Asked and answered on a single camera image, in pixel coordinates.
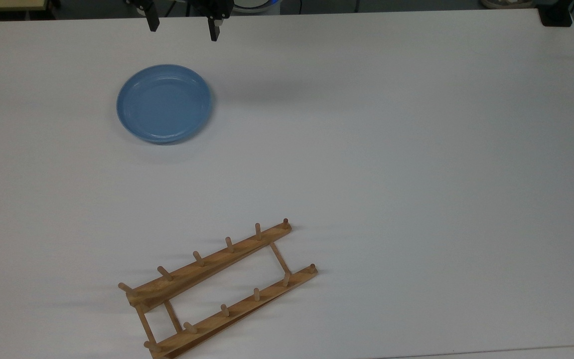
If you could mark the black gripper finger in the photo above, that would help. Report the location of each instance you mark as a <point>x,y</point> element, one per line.
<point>151,17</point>
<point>215,30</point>

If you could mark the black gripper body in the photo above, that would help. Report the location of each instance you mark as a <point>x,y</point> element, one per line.
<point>218,8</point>

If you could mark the blue round plate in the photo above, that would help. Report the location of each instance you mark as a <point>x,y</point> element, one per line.
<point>164,103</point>

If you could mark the wooden plate rack with pegs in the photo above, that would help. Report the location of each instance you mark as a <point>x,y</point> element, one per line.
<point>202,271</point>

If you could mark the white and blue round object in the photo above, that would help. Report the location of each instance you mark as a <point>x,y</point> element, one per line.
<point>254,4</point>

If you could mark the light wooden table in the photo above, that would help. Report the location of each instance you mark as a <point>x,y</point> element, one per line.
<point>5,4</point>

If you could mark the grey round base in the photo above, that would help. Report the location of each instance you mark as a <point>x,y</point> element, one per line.
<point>507,3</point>

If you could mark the black table clamp with pole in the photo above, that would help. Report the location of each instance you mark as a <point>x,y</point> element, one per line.
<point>556,15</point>

